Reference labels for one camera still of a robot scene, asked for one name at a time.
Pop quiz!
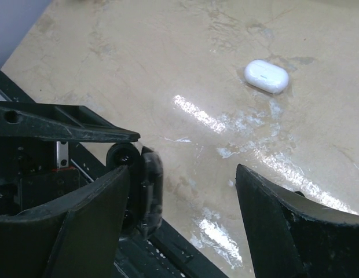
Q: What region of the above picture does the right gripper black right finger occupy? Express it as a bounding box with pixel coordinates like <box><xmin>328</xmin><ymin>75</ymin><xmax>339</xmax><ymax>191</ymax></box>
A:
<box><xmin>236</xmin><ymin>164</ymin><xmax>359</xmax><ymax>277</ymax></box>

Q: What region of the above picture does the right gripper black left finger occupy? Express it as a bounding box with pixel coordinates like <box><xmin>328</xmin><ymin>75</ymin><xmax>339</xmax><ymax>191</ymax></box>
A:
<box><xmin>0</xmin><ymin>167</ymin><xmax>130</xmax><ymax>277</ymax></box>

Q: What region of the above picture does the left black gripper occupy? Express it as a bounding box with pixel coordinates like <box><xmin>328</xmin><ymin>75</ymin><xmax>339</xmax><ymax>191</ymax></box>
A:
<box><xmin>0</xmin><ymin>101</ymin><xmax>140</xmax><ymax>215</ymax></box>

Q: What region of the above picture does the black earbud charging case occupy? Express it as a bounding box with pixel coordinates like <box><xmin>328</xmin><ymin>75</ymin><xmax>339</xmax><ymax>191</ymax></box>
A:
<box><xmin>106</xmin><ymin>143</ymin><xmax>163</xmax><ymax>240</ymax></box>

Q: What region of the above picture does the white earbud charging case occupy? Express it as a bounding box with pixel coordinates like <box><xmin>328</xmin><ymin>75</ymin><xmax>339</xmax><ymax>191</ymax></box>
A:
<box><xmin>244</xmin><ymin>60</ymin><xmax>290</xmax><ymax>94</ymax></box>

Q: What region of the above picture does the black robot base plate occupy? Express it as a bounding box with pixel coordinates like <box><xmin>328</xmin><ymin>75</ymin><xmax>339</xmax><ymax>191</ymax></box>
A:
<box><xmin>0</xmin><ymin>70</ymin><xmax>229</xmax><ymax>278</ymax></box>

